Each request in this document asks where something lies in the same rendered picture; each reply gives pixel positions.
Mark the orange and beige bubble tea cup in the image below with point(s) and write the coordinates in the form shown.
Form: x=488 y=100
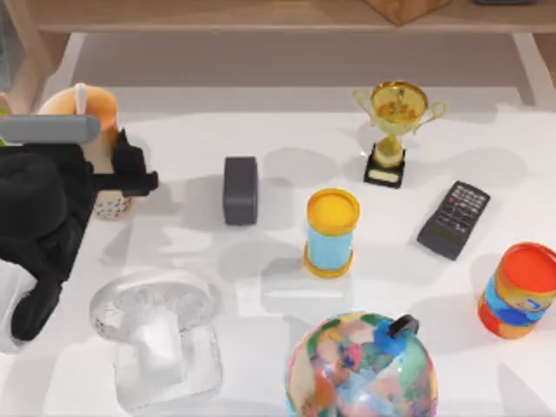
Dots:
x=102 y=113

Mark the dark grey box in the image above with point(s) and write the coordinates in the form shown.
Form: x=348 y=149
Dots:
x=241 y=191

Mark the clear mushroom-shaped glass object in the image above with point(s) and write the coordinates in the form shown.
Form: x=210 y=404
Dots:
x=160 y=339

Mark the wooden open shelf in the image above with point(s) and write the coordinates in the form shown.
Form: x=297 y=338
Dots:
x=217 y=17

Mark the yellow and light blue can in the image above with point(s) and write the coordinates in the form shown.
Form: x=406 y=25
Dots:
x=332 y=234

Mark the gold trophy with black base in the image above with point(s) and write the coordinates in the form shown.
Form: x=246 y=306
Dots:
x=397 y=108

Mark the colourful globe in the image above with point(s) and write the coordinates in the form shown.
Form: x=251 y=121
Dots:
x=360 y=373

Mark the wooden block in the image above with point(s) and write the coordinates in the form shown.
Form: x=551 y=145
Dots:
x=406 y=9

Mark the black calculator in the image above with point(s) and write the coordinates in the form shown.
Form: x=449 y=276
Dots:
x=454 y=221

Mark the orange and blue can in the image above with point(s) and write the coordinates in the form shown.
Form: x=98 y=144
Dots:
x=519 y=291

